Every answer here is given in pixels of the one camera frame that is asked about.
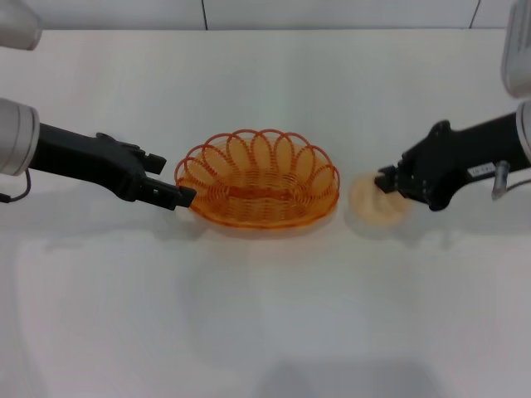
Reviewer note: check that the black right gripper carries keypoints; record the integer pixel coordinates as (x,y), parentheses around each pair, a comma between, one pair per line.
(456,157)

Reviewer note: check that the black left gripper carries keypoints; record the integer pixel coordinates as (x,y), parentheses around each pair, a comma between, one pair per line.
(91,161)

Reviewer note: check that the pale round bread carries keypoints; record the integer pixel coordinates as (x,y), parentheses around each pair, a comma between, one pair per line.
(373,205)

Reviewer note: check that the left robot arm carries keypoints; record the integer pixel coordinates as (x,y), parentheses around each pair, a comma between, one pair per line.
(14,137)

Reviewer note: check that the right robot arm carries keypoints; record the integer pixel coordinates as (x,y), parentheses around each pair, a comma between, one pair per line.
(518,49)

